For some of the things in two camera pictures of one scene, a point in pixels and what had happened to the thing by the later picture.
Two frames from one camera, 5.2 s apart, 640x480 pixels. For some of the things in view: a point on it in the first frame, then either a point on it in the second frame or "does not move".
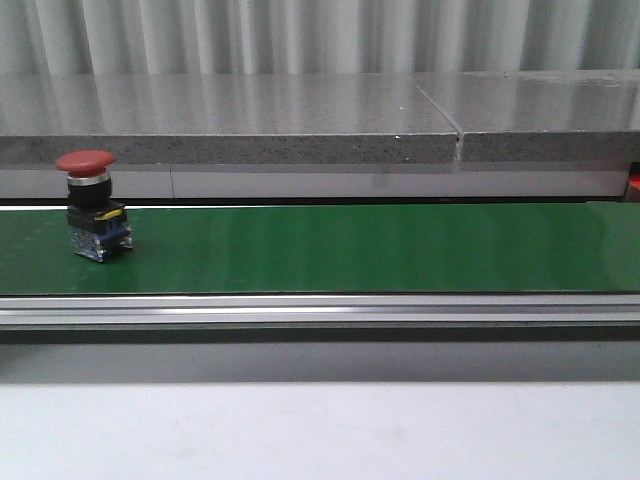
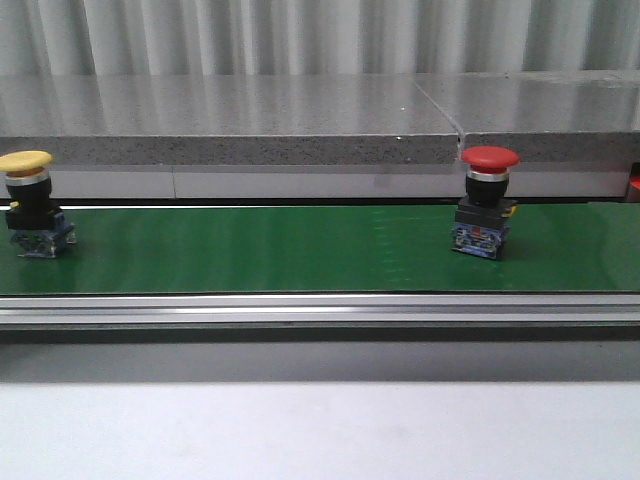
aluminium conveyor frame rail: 484,318 does not move
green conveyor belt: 340,249 does not move
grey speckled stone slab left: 223,119 does not move
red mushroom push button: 98,225 to 483,215
